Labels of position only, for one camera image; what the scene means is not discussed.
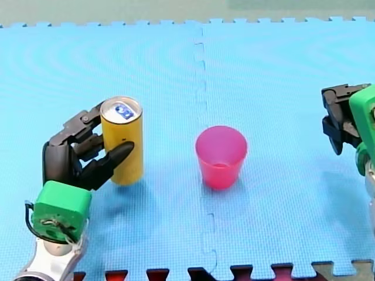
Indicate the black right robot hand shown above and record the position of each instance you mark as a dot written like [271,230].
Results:
[340,123]

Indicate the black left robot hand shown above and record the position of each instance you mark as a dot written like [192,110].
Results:
[60,164]

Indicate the yellow drink can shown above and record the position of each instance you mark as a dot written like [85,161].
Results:
[129,131]

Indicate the pink plastic cup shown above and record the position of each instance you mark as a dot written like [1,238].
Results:
[220,158]

